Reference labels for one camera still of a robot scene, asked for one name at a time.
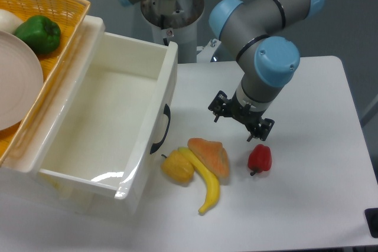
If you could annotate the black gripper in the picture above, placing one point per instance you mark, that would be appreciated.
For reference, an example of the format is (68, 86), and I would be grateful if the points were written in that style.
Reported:
(222, 106)

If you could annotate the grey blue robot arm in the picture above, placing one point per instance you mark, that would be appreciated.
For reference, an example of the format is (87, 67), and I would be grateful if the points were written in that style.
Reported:
(250, 33)

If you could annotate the orange triangle bread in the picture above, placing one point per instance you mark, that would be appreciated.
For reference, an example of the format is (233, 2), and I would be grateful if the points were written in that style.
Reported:
(212, 154)

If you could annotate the red bell pepper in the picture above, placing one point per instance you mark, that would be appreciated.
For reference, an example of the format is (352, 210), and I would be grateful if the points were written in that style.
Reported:
(260, 160)

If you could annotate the yellow banana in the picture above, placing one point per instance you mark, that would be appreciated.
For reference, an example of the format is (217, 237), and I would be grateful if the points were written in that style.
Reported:
(210, 180)

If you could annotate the yellow bell pepper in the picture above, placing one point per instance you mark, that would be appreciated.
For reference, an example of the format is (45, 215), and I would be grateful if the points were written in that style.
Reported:
(177, 167)

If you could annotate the white plastic drawer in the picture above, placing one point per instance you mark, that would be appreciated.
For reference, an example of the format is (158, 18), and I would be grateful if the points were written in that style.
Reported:
(92, 136)

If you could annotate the black object at table edge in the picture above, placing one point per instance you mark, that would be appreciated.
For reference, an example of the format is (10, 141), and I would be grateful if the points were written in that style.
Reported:
(371, 215)

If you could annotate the yellow woven basket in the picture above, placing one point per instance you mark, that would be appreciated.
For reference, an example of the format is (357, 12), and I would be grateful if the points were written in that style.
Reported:
(69, 15)

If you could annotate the green bell pepper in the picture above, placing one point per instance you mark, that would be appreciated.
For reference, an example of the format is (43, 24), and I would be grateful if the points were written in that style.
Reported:
(40, 33)

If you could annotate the beige round plate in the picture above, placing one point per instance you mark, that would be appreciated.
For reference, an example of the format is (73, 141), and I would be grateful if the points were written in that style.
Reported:
(21, 79)

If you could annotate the white onion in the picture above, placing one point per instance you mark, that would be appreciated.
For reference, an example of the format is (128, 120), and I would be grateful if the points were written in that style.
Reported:
(9, 22)

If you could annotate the black drawer handle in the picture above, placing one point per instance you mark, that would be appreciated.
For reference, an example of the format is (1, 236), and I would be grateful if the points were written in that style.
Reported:
(162, 129)

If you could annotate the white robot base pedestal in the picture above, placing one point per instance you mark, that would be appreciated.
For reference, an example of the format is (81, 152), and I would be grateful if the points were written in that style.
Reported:
(175, 21)

